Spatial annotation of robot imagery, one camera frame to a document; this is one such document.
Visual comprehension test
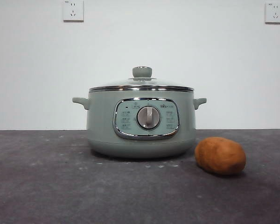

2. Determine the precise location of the glass lid with green knob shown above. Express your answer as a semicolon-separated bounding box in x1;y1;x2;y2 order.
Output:
88;66;194;92

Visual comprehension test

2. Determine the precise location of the white wall socket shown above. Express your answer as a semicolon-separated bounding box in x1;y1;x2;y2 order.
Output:
265;2;280;24
62;0;84;23

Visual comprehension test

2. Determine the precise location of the brown potato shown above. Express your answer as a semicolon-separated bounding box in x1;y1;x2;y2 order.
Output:
195;137;246;176

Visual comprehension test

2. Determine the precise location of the pale green electric cooking pot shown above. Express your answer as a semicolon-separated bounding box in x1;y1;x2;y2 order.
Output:
72;89;207;160

